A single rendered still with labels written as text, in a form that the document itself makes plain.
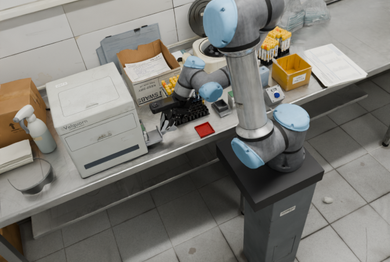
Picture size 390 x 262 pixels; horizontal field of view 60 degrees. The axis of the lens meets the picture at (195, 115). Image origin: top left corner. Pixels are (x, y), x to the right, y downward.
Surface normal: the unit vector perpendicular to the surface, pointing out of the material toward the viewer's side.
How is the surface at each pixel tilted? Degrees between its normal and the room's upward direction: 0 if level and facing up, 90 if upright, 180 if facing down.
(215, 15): 85
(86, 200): 0
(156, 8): 90
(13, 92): 3
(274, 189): 4
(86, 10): 90
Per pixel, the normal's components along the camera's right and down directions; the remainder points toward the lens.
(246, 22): 0.50, 0.34
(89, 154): 0.42, 0.61
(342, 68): -0.08, -0.72
